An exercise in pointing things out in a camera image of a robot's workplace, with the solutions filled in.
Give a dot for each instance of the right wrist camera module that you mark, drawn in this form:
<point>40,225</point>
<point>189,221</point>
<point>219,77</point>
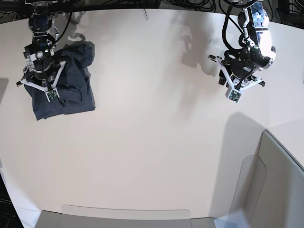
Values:
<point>52,95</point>

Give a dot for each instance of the grey partition panel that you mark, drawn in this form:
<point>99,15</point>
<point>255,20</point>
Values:
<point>281,201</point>
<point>49,219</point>

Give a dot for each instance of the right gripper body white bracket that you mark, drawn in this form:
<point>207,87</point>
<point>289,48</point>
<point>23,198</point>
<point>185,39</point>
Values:
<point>51,89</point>

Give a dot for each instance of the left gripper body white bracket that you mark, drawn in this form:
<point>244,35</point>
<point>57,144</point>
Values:
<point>236,83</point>

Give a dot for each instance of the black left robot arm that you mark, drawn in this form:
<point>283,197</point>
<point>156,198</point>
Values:
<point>256,52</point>

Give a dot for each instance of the clear acrylic right panel bracket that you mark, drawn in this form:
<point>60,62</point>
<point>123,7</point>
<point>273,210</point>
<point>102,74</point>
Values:
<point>250,183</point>

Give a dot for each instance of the grey right side partition panel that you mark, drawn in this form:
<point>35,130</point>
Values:
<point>281,201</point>

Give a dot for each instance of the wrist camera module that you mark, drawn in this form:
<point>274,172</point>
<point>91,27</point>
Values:
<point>52,95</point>
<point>233,94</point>

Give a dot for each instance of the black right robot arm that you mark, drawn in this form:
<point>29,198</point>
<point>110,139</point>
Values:
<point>43,68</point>

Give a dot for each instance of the dark blue t-shirt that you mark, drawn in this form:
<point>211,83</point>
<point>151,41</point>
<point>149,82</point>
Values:
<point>73,85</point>

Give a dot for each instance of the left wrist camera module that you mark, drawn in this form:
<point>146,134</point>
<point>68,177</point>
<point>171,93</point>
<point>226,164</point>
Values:
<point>233,94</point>

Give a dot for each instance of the grey front partition panel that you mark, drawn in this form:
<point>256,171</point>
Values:
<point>49,219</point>

